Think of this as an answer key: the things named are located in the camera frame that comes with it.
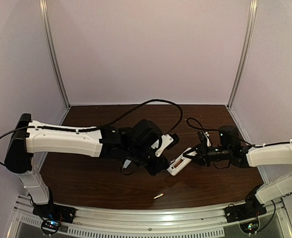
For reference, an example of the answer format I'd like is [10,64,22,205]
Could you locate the white remote control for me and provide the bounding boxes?
[167,147,192,176]

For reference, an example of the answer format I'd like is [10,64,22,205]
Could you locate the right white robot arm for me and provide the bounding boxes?
[183,125,292,217]

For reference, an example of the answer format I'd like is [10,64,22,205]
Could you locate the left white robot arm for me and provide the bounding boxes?
[4,114,175,205]

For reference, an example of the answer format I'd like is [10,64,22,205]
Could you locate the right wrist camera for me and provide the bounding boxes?
[197,131,212,149]

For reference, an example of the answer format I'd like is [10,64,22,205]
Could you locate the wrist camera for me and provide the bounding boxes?
[197,131,212,149]
[151,133,179,157]

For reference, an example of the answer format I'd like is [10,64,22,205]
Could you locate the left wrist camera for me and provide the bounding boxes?
[151,133,179,157]

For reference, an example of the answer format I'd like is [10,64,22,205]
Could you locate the right black cable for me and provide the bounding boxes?
[186,117,292,149]

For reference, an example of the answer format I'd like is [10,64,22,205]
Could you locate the black cable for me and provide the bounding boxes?
[0,98,184,164]
[186,117,292,149]

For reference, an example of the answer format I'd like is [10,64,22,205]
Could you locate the left black cable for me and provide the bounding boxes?
[0,98,184,164]

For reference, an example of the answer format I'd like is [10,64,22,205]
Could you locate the front aluminium rail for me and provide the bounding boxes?
[4,195,292,238]

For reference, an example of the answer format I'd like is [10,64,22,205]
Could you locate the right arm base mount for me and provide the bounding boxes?
[224,203,267,235]

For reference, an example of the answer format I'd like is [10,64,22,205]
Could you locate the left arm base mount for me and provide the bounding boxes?
[33,204,76,236]

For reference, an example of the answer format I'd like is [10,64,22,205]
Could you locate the right aluminium frame post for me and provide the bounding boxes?
[227,0,258,110]

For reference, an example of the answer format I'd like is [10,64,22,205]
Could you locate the aluminium frame post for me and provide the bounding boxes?
[39,0,71,109]
[227,0,258,110]

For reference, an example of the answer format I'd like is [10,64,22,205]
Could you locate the left aluminium frame post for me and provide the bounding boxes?
[39,0,71,109]

